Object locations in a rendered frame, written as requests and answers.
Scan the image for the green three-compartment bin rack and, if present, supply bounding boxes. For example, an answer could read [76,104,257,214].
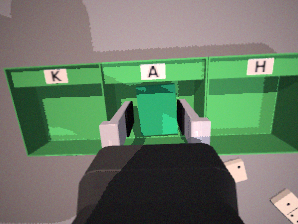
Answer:
[3,53,298,156]

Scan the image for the cream domino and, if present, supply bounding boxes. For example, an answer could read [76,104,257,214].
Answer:
[271,189,298,224]
[224,158,247,182]

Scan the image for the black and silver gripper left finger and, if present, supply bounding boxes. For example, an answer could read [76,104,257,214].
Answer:
[99,101,134,148]

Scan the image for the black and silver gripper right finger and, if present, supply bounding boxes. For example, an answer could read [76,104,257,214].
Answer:
[177,99,211,145]

